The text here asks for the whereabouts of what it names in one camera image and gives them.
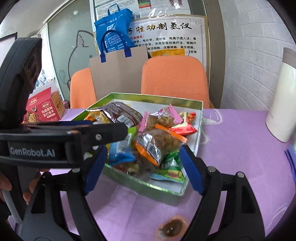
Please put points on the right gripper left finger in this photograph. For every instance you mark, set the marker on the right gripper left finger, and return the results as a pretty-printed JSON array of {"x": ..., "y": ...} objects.
[{"x": 45, "y": 218}]

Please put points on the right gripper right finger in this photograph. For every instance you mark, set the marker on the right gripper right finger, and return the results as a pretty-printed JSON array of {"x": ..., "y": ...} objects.
[{"x": 241, "y": 219}]

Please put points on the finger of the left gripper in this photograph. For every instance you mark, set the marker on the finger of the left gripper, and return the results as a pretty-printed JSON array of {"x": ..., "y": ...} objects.
[
  {"x": 69, "y": 122},
  {"x": 100, "y": 134}
]

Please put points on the brown chocolate wafer pack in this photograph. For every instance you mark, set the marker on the brown chocolate wafer pack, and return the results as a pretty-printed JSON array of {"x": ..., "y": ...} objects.
[{"x": 118, "y": 112}]

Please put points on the pink biscuit bag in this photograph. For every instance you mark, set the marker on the pink biscuit bag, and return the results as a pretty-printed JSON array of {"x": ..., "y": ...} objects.
[{"x": 167, "y": 117}]

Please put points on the red white snack packet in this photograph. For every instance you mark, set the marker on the red white snack packet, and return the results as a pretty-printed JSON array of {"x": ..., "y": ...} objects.
[{"x": 183, "y": 129}]

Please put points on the red chinese snack packet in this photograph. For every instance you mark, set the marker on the red chinese snack packet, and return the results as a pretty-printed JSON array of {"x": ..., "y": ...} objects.
[{"x": 187, "y": 117}]

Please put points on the person's left hand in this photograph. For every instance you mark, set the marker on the person's left hand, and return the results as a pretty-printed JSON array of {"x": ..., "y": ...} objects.
[{"x": 30, "y": 185}]

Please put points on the orange cracker snack bag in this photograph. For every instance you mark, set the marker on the orange cracker snack bag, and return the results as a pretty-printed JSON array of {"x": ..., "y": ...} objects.
[{"x": 97, "y": 116}]

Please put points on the red cracker box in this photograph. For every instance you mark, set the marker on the red cracker box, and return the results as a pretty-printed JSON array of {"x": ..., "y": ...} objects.
[{"x": 44, "y": 104}]

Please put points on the blue green snack packet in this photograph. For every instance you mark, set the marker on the blue green snack packet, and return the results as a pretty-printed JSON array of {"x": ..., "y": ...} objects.
[{"x": 121, "y": 152}]

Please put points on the left orange chair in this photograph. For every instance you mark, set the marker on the left orange chair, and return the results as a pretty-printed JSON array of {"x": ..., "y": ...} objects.
[{"x": 82, "y": 93}]

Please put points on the orange chair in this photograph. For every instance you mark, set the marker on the orange chair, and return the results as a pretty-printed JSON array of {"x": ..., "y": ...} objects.
[
  {"x": 82, "y": 93},
  {"x": 176, "y": 76}
]

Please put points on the clear pastry packet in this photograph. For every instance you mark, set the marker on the clear pastry packet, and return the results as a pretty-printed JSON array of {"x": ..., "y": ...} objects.
[{"x": 136, "y": 169}]

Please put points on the brown jelly cup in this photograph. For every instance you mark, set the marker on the brown jelly cup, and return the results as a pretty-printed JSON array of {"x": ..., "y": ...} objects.
[{"x": 173, "y": 229}]

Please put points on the green gift box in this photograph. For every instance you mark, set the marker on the green gift box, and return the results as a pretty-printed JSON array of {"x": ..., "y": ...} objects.
[{"x": 166, "y": 192}]

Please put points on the brown cardboard sheet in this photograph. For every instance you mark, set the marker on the brown cardboard sheet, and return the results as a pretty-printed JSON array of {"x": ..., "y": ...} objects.
[{"x": 118, "y": 71}]

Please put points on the blue tote bag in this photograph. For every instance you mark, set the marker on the blue tote bag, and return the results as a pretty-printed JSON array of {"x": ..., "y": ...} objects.
[{"x": 112, "y": 32}]

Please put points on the white thermos jug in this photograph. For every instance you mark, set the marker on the white thermos jug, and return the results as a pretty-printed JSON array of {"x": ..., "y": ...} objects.
[{"x": 280, "y": 119}]

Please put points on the right orange chair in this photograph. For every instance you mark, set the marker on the right orange chair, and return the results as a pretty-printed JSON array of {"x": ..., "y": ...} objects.
[{"x": 176, "y": 76}]

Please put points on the white chinese text poster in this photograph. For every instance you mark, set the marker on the white chinese text poster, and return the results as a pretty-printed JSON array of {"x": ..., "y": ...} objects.
[{"x": 188, "y": 32}]

